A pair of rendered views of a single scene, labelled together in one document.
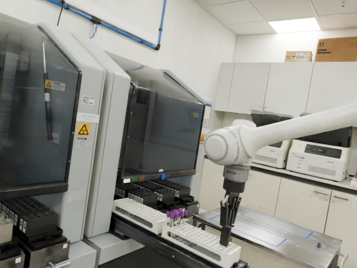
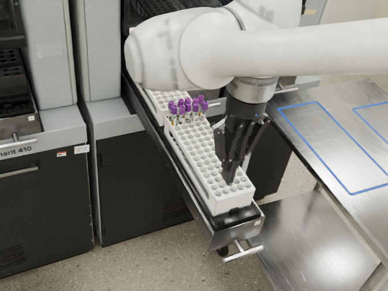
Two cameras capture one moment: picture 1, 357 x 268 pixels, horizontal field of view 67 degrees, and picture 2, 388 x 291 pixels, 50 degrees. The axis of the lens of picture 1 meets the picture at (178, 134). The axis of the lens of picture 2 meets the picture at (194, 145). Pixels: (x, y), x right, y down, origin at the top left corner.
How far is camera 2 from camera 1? 0.57 m
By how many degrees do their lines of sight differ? 44
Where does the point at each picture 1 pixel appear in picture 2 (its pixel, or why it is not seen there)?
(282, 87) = not seen: outside the picture
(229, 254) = (218, 200)
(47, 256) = (8, 127)
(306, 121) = (324, 46)
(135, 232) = (141, 111)
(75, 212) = (53, 71)
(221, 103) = not seen: outside the picture
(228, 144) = (145, 66)
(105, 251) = (102, 126)
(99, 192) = (89, 45)
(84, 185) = (59, 36)
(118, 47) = not seen: outside the picture
